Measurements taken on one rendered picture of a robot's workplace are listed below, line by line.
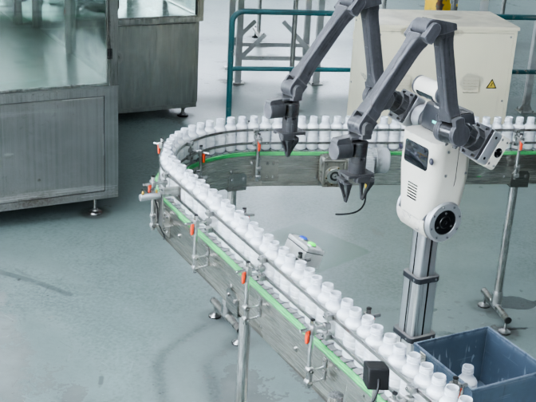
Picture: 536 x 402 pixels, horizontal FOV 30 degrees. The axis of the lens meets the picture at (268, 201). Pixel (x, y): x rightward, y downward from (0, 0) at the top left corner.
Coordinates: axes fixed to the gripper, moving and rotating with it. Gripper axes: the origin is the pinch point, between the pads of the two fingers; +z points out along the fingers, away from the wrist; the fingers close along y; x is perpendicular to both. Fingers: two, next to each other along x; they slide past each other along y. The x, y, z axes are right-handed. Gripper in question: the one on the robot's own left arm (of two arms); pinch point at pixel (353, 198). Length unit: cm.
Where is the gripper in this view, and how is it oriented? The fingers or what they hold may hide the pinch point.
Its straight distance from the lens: 326.5
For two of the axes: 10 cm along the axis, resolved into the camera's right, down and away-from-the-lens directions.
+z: -0.7, 9.3, 3.5
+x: -4.5, -3.4, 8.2
